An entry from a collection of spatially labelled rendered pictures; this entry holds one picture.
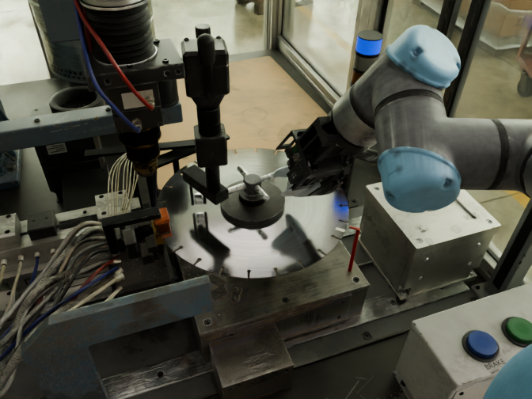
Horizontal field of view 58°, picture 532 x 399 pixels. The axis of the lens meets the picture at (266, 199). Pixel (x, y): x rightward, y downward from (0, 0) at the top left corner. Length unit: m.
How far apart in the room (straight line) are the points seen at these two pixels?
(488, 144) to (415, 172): 0.08
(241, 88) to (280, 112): 0.19
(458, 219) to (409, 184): 0.48
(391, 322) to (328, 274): 0.16
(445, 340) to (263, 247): 0.30
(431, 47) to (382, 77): 0.06
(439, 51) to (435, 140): 0.10
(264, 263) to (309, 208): 0.15
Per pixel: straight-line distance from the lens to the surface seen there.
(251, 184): 0.77
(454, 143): 0.50
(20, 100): 1.67
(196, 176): 0.76
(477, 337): 0.76
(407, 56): 0.53
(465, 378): 0.73
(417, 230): 0.89
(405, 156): 0.48
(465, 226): 0.93
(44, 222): 0.96
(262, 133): 1.35
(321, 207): 0.82
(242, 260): 0.73
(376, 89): 0.55
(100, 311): 0.64
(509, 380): 0.20
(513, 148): 0.52
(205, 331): 0.77
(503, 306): 0.83
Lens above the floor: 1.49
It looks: 41 degrees down
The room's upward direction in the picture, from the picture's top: 1 degrees clockwise
